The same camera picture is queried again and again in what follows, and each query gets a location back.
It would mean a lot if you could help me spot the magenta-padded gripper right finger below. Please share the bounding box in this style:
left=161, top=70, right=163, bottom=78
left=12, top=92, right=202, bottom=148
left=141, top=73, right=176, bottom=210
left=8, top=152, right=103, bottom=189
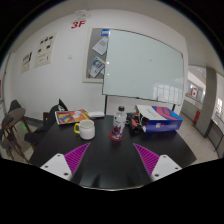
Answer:
left=133, top=143, right=183, bottom=183

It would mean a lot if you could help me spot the grey pinboard with papers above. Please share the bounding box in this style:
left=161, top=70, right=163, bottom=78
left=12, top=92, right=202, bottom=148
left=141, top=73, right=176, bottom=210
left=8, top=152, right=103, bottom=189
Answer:
left=82, top=27, right=110, bottom=84

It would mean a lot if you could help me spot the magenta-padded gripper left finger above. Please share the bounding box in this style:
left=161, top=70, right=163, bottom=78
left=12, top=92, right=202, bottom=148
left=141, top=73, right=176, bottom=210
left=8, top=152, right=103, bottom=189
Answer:
left=39, top=142, right=92, bottom=183

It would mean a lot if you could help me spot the clear black-capped water bottle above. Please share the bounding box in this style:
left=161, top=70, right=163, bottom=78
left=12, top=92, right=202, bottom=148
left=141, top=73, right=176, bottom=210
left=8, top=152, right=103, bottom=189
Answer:
left=111, top=105, right=128, bottom=140

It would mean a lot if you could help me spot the blue and white paper bag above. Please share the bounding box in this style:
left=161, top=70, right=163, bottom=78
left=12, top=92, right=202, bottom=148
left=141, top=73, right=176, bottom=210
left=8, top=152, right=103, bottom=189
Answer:
left=135, top=104, right=184, bottom=134

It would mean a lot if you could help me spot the black and red tool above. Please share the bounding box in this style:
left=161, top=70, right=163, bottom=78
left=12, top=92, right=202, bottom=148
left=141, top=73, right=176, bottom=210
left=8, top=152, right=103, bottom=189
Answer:
left=126, top=113, right=148, bottom=134

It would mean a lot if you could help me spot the large white wall poster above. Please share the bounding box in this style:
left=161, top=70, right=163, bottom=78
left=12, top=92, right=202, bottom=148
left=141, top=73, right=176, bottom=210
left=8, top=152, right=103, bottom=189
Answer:
left=34, top=32, right=58, bottom=69

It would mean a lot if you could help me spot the round wooden side table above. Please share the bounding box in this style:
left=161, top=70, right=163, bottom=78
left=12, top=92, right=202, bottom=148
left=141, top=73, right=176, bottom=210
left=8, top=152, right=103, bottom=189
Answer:
left=0, top=107, right=34, bottom=162

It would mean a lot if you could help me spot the whiteboard on stand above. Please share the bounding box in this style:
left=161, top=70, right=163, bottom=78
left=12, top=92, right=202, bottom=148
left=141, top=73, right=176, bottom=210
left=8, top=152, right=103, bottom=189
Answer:
left=102, top=29, right=185, bottom=116

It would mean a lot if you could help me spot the black bag with white print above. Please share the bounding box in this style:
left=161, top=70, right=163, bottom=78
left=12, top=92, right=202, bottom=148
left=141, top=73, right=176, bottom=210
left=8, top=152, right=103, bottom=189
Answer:
left=23, top=98, right=69, bottom=148

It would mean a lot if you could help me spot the red and white flag sign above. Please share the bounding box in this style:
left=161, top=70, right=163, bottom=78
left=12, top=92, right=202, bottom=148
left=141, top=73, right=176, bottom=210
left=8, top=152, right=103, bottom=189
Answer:
left=189, top=87, right=200, bottom=100

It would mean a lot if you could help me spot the dark chair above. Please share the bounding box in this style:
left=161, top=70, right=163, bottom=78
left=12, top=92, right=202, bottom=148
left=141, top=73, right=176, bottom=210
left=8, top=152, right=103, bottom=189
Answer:
left=8, top=99, right=23, bottom=113

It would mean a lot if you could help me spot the white mug with yellow handle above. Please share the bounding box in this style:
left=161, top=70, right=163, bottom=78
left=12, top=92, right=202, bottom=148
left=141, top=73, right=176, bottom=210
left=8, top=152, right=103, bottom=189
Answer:
left=73, top=119, right=96, bottom=141

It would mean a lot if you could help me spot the colourful orange book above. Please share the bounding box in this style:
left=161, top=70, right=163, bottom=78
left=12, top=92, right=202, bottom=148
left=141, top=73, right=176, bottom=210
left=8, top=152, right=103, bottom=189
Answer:
left=54, top=108, right=92, bottom=126

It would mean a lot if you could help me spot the small flat white box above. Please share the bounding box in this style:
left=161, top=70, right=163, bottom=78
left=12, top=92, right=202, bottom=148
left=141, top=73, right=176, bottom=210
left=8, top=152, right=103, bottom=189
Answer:
left=88, top=110, right=106, bottom=119

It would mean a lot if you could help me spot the small white wall poster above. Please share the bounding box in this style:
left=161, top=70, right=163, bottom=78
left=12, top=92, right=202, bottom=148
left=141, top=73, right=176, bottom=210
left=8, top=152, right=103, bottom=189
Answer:
left=20, top=51, right=34, bottom=74

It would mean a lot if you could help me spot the red wall floor sign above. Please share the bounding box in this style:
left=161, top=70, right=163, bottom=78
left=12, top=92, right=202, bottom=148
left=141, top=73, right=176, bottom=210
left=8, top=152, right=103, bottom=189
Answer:
left=69, top=19, right=87, bottom=30

